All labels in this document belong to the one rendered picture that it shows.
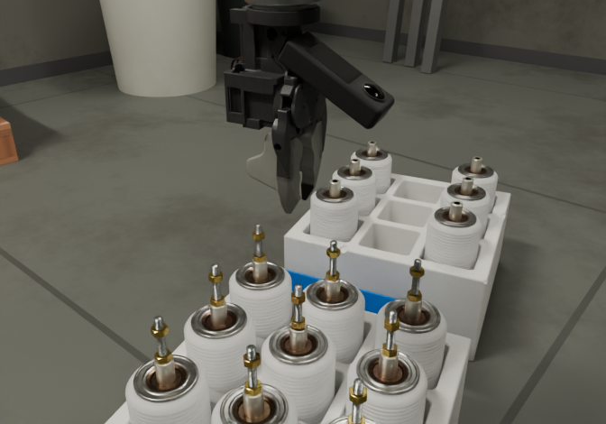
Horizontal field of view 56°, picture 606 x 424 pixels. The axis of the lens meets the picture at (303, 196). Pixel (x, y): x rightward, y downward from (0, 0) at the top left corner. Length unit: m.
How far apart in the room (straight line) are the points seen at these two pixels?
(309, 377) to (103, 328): 0.61
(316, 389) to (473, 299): 0.41
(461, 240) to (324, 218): 0.26
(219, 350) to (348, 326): 0.18
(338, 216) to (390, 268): 0.14
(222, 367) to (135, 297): 0.56
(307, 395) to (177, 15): 2.16
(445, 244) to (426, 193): 0.36
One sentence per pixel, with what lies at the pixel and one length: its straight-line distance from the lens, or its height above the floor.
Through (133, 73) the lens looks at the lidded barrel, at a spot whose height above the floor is 0.11.
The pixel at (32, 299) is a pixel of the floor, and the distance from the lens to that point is 1.38.
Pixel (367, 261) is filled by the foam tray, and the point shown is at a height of 0.17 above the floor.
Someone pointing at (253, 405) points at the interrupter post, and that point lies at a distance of 0.65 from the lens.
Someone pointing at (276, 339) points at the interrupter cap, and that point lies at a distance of 0.75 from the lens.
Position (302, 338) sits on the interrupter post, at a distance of 0.73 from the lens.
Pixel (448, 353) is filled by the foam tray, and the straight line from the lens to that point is 0.87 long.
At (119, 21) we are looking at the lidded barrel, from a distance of 2.75.
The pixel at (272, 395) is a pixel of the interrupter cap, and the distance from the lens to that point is 0.68.
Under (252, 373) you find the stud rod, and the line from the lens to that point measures 0.63.
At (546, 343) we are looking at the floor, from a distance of 1.23.
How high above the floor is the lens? 0.74
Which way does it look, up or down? 26 degrees down
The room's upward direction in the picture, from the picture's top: straight up
